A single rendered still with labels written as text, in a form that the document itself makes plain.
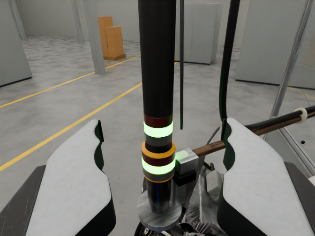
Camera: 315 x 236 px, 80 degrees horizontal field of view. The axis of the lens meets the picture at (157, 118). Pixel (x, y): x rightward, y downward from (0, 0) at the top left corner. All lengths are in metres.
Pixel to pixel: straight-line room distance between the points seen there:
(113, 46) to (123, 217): 7.15
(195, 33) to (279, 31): 2.89
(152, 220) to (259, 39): 5.49
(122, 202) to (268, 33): 4.93
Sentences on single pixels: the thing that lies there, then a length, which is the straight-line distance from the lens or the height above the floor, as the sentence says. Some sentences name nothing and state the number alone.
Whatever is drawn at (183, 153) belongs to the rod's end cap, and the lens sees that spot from 0.27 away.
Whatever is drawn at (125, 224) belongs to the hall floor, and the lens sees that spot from 2.05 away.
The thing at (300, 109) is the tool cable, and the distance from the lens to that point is 0.45.
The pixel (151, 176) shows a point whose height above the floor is 1.55.
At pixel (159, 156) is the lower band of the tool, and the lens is 0.23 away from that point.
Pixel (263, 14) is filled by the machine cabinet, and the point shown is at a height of 1.65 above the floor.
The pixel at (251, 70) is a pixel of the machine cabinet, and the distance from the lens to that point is 5.79.
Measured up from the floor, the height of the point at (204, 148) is 1.55.
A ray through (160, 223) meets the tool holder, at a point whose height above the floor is 1.47.
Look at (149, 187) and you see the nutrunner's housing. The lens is 0.28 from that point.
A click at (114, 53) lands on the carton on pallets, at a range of 8.38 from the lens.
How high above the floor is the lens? 1.73
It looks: 29 degrees down
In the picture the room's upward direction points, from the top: 1 degrees counter-clockwise
